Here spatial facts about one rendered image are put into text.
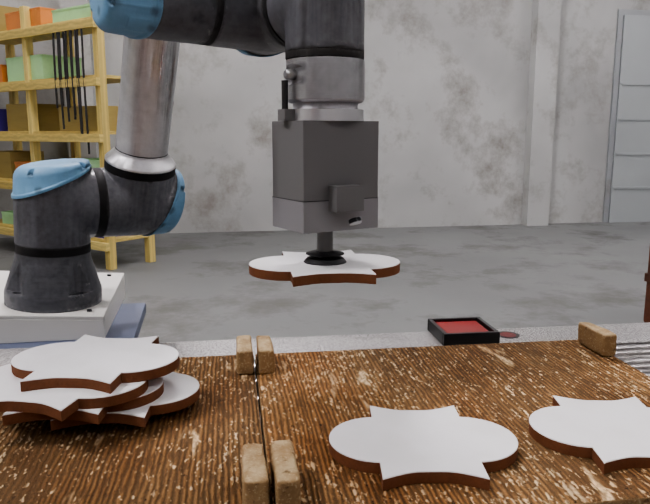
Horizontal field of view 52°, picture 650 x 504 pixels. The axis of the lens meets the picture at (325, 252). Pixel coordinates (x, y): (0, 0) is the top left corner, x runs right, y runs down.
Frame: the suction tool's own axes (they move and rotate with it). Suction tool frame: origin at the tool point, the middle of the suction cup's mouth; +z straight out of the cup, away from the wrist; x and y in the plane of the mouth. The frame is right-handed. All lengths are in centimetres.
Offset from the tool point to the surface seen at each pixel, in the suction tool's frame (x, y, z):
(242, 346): 7.0, -6.1, 8.6
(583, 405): -19.6, 15.4, 10.3
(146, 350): 4.2, -17.1, 6.3
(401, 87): 616, 483, -69
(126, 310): 63, -4, 18
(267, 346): 5.8, -3.7, 8.7
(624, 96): 504, 761, -61
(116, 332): 50, -9, 18
